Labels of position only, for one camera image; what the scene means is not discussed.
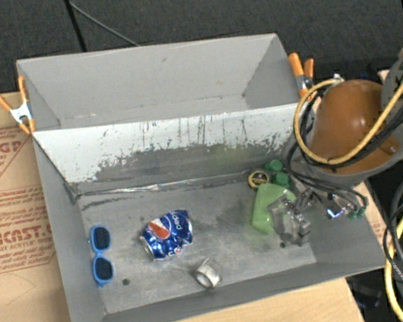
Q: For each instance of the black and yellow tape measure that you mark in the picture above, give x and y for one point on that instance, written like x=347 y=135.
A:
x=255 y=179

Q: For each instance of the grey tape roll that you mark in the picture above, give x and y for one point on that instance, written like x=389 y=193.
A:
x=203 y=277

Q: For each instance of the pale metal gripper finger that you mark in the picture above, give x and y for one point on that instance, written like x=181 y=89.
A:
x=297 y=232
x=280 y=216

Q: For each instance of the crushed blue soda can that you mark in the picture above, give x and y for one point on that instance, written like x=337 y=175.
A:
x=166 y=236

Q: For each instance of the blue sunglasses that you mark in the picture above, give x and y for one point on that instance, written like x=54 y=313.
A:
x=100 y=251

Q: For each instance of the brown cardboard board, red print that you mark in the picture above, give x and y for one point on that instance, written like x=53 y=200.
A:
x=23 y=288

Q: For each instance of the grey metal bin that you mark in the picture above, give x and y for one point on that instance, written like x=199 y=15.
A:
x=187 y=81

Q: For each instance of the green spray bottle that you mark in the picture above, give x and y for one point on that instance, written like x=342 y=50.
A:
x=263 y=207

